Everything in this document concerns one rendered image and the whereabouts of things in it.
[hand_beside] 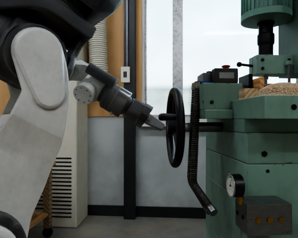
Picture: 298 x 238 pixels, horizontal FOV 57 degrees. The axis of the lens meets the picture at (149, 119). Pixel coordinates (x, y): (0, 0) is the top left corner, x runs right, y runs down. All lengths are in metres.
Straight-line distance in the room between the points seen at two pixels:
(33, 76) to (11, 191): 0.20
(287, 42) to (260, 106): 0.46
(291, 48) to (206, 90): 0.38
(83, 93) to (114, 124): 1.58
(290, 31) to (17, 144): 0.98
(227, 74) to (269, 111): 0.26
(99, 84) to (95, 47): 1.48
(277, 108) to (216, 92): 0.25
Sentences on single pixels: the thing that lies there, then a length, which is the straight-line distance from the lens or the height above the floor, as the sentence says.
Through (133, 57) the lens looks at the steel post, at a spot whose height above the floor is 1.35.
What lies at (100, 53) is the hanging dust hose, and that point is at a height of 1.37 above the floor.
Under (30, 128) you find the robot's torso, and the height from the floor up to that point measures 0.82.
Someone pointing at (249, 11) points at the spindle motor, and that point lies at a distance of 1.10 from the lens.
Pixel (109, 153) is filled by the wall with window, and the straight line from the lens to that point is 2.43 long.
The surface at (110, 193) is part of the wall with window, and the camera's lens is 2.49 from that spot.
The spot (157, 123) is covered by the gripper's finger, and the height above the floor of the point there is 0.83.
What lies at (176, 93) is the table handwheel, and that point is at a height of 0.92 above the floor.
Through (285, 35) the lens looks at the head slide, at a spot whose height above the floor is 1.16.
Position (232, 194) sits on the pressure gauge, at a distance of 0.79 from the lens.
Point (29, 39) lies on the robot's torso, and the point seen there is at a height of 0.97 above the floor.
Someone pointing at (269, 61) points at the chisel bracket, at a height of 1.04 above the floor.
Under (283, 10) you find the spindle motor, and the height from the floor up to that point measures 1.21.
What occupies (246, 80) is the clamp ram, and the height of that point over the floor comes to 0.98.
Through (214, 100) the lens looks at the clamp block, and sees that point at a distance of 0.94.
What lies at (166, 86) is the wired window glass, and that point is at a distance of 2.44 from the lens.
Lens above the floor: 0.84
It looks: level
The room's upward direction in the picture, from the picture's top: straight up
